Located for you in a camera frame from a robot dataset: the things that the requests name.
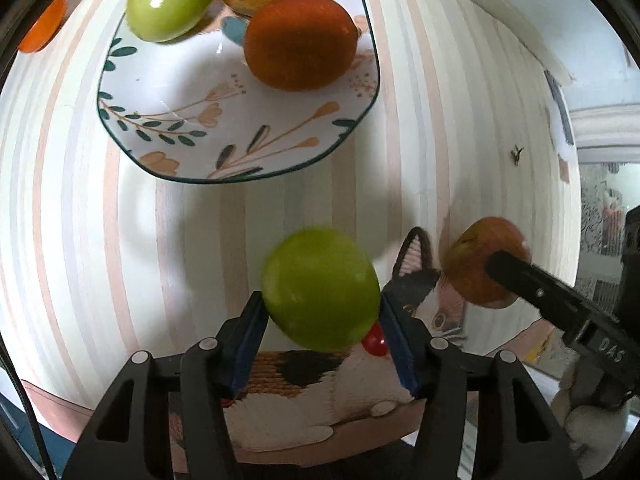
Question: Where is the small red cherry tomato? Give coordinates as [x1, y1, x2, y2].
[360, 323, 388, 358]

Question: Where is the large orange fruit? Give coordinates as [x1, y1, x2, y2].
[243, 0, 359, 91]

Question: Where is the small orange tomato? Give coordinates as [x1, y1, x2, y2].
[18, 0, 67, 53]

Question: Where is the small green fruit stem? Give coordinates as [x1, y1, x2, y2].
[510, 145, 524, 167]

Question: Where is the striped cat placemat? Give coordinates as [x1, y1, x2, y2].
[1, 0, 580, 466]

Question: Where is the floral white ceramic plate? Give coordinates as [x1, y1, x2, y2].
[96, 0, 380, 184]

